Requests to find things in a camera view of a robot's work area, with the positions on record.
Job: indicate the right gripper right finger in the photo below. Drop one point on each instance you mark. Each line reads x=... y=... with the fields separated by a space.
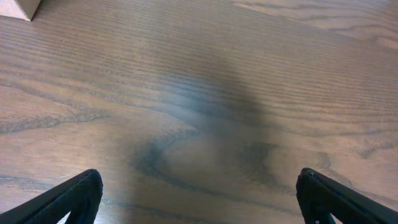
x=322 y=199

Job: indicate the brown cardboard box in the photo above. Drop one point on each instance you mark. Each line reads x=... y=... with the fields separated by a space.
x=20 y=9

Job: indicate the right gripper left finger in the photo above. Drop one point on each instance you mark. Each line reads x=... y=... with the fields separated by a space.
x=77 y=198

